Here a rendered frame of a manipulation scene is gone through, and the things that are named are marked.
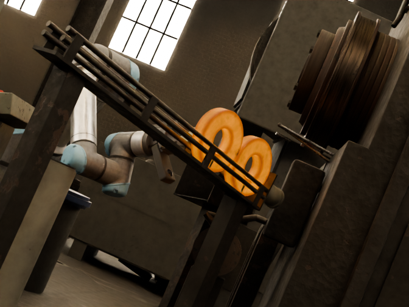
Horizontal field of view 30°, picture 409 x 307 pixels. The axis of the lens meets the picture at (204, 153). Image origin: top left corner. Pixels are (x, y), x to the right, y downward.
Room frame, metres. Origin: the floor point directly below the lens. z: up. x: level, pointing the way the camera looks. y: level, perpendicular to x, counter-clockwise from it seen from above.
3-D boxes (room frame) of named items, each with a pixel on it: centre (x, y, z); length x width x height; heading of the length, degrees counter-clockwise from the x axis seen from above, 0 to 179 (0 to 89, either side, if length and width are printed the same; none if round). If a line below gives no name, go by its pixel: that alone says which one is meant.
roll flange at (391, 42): (2.43, -0.39, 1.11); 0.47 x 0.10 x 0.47; 175
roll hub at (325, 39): (2.45, -0.21, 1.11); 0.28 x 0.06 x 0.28; 175
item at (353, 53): (2.44, -0.31, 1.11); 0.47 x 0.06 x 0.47; 175
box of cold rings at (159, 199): (5.24, 0.12, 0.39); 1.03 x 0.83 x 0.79; 89
